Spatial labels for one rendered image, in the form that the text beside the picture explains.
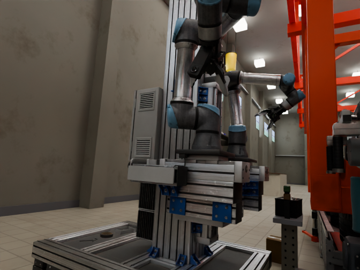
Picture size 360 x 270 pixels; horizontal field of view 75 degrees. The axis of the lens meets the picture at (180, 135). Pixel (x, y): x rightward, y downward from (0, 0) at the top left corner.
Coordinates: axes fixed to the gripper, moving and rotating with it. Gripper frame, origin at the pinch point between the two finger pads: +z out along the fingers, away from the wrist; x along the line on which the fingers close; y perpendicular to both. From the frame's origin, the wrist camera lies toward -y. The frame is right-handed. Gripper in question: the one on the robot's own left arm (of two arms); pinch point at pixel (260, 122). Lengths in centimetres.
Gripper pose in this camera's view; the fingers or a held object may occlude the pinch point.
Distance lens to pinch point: 190.3
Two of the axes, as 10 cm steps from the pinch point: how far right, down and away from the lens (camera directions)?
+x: 7.1, 6.8, 1.7
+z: -6.7, 5.8, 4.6
